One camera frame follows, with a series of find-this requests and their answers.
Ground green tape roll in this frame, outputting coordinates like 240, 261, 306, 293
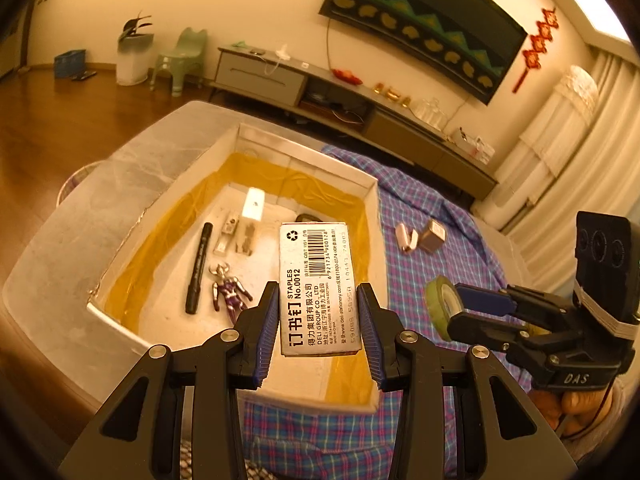
425, 276, 464, 341

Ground red white staples box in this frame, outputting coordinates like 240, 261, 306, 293
279, 222, 361, 358

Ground black marker pen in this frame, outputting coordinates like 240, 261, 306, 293
186, 222, 214, 315

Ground purple silver action figure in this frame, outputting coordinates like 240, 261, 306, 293
208, 263, 254, 324

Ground white clear tube bottle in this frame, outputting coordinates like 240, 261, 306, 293
214, 211, 239, 256

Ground black frame glasses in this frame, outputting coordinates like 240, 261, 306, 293
295, 214, 322, 223

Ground person's right hand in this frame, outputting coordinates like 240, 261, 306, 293
528, 389, 613, 439

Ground square metal tin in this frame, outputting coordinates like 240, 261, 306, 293
418, 219, 447, 254

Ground plaid cloth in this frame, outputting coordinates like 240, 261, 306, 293
243, 146, 506, 479

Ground white stapler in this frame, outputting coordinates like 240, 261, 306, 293
395, 222, 419, 254

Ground white floor air conditioner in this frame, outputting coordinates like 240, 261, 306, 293
472, 65, 599, 230

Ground grey tv cabinet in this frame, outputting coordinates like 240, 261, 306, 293
213, 47, 497, 200

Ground glass jars on cabinet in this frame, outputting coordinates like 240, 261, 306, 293
410, 98, 446, 130

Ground white foam box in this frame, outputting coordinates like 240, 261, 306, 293
86, 121, 388, 415

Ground white carton in box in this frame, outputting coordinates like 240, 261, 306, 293
241, 188, 266, 222

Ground red chinese knot decoration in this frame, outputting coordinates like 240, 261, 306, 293
512, 6, 559, 93

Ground red fruit plate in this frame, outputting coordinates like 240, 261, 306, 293
332, 68, 362, 86

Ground blue plastic basket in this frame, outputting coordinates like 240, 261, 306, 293
53, 49, 86, 79

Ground green plastic chair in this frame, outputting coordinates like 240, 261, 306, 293
150, 27, 208, 98

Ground white bin with plant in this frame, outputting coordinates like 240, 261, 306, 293
116, 13, 154, 86

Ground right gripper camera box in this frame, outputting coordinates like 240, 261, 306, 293
574, 211, 639, 341

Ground wall television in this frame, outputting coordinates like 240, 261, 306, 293
320, 0, 527, 105

